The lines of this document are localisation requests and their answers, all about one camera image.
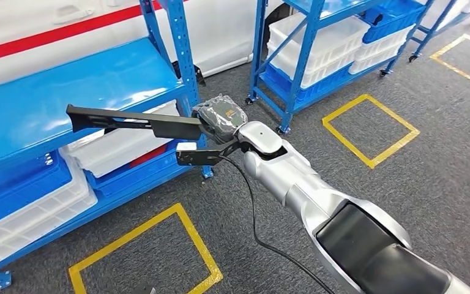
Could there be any yellow floor tape square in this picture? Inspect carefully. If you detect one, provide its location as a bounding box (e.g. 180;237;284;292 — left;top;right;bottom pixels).
322;94;421;170
67;203;223;294

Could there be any black plastic license plate bracket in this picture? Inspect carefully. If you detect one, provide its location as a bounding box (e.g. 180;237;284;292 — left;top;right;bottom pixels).
65;104;206;141

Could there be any white car with red stripe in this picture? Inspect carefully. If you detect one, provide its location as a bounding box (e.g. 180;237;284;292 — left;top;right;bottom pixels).
0;0;288;92

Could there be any black camera bracket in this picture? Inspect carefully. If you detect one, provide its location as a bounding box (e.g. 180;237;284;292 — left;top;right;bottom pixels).
175;138;246;167

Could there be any black camera cable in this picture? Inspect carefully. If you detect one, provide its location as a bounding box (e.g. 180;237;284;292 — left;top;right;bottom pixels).
218;154;337;294

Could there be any blue metal shelf rack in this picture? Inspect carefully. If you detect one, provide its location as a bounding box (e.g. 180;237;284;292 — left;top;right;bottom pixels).
407;0;470;64
0;0;215;291
245;0;436;137

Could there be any red object in crate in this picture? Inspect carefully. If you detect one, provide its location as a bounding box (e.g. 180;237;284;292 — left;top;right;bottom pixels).
129;144;169;169

